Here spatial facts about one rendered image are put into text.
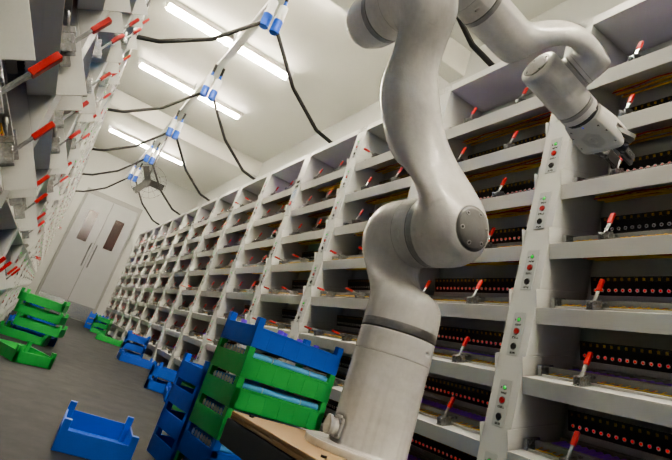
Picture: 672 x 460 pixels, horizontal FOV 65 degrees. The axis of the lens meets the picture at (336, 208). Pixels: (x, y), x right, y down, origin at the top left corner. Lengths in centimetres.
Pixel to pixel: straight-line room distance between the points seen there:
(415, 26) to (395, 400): 56
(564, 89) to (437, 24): 43
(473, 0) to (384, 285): 56
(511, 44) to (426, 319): 58
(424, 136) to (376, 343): 33
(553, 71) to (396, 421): 77
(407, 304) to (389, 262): 10
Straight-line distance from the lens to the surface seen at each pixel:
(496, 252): 177
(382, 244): 90
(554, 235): 166
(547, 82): 122
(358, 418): 81
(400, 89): 88
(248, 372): 147
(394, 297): 82
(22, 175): 104
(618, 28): 206
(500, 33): 112
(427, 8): 88
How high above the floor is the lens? 38
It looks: 17 degrees up
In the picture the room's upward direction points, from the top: 19 degrees clockwise
